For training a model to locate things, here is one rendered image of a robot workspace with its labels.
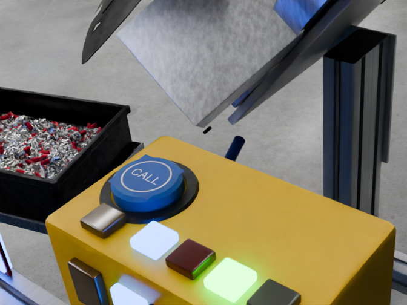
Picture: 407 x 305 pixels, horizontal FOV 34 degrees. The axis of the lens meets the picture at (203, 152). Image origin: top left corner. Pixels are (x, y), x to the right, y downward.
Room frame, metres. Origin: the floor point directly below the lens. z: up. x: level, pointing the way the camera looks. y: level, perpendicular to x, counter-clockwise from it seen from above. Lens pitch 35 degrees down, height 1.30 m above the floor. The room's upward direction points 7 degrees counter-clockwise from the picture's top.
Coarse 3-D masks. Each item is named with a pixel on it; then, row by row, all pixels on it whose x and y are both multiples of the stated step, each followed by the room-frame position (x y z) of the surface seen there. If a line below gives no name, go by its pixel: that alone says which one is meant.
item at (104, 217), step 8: (96, 208) 0.28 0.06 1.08; (104, 208) 0.28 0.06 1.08; (112, 208) 0.28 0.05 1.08; (88, 216) 0.27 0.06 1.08; (96, 216) 0.27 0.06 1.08; (104, 216) 0.27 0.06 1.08; (112, 216) 0.27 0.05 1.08; (120, 216) 0.27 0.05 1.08; (88, 224) 0.27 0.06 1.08; (96, 224) 0.27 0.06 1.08; (104, 224) 0.26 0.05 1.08; (112, 224) 0.26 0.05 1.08; (120, 224) 0.27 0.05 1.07; (96, 232) 0.26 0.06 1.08; (104, 232) 0.26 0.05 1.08; (112, 232) 0.26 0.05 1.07
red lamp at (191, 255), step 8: (192, 240) 0.24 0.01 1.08; (176, 248) 0.24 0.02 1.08; (184, 248) 0.24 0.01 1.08; (192, 248) 0.24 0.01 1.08; (200, 248) 0.24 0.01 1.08; (208, 248) 0.24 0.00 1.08; (168, 256) 0.24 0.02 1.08; (176, 256) 0.23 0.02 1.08; (184, 256) 0.23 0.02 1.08; (192, 256) 0.23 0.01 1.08; (200, 256) 0.23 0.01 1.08; (208, 256) 0.23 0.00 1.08; (168, 264) 0.23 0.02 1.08; (176, 264) 0.23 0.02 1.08; (184, 264) 0.23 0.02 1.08; (192, 264) 0.23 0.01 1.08; (200, 264) 0.23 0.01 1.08; (208, 264) 0.23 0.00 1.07; (184, 272) 0.23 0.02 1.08; (192, 272) 0.22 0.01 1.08; (200, 272) 0.23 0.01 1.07
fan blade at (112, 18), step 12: (108, 0) 0.85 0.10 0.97; (120, 0) 0.81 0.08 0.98; (132, 0) 0.78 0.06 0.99; (108, 12) 0.82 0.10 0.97; (120, 12) 0.79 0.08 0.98; (108, 24) 0.79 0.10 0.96; (120, 24) 0.77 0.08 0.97; (96, 36) 0.80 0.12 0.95; (108, 36) 0.77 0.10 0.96; (84, 48) 0.81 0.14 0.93; (96, 48) 0.77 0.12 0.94; (84, 60) 0.77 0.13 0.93
